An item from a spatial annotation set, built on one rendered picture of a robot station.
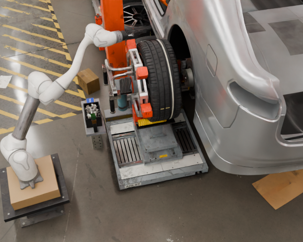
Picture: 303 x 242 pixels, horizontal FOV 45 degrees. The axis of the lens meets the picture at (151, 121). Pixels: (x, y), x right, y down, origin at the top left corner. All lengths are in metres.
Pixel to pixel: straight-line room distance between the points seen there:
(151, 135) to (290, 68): 1.33
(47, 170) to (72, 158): 0.60
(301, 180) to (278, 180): 0.21
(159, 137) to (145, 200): 0.60
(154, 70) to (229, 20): 0.77
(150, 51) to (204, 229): 1.52
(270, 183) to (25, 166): 2.12
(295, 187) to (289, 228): 0.42
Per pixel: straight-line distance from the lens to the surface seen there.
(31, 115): 2.91
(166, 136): 3.44
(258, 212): 3.37
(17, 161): 2.88
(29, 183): 3.02
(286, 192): 3.55
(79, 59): 2.75
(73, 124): 3.93
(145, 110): 2.74
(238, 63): 2.00
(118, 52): 3.29
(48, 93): 2.68
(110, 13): 3.07
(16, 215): 3.06
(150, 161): 3.35
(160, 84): 2.71
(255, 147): 2.23
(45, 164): 3.13
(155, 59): 2.75
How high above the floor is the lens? 2.83
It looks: 47 degrees down
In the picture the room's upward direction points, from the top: straight up
